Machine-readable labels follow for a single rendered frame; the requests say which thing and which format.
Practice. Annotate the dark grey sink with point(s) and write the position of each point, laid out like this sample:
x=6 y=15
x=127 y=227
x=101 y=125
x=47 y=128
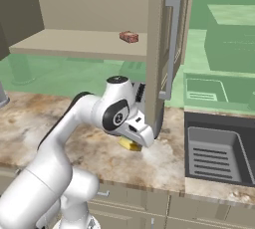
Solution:
x=215 y=153

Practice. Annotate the yellow sponge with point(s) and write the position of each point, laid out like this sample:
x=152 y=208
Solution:
x=128 y=144

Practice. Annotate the beige wall cabinet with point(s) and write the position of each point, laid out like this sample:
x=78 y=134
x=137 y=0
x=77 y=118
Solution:
x=83 y=42

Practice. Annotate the beige base cabinet door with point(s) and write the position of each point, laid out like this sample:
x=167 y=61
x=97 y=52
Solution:
x=126 y=221
x=212 y=216

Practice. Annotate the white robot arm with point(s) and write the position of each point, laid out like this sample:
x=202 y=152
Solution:
x=50 y=173

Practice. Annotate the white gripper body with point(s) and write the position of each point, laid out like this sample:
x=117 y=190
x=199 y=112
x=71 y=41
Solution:
x=145 y=136

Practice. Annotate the dark beige cabinet door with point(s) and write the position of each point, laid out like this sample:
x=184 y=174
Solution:
x=20 y=14

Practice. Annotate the grey metal canister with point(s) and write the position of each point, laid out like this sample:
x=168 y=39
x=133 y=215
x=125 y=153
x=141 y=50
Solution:
x=2 y=97

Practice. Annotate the beige drawer front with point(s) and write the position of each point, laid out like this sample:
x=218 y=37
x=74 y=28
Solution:
x=132 y=199

